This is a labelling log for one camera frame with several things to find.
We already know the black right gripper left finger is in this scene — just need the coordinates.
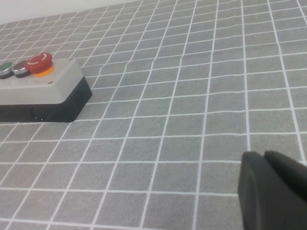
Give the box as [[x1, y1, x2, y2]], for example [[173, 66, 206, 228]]
[[237, 150, 307, 230]]

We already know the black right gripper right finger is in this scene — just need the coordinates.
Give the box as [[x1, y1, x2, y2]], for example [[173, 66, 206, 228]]
[[263, 150, 307, 210]]

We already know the grey and black button box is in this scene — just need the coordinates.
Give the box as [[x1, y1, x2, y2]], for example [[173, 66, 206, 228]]
[[0, 57, 93, 123]]

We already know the red mushroom emergency stop button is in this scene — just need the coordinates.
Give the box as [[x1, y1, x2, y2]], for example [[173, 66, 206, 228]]
[[24, 53, 55, 78]]

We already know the dark red push button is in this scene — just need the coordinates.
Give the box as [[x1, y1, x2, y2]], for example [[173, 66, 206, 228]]
[[12, 60, 31, 79]]

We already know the green push button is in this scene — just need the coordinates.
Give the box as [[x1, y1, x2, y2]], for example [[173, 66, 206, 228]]
[[0, 62, 14, 80]]

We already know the grey grid tablecloth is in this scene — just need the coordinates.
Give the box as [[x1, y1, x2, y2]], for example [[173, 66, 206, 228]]
[[0, 0, 307, 230]]

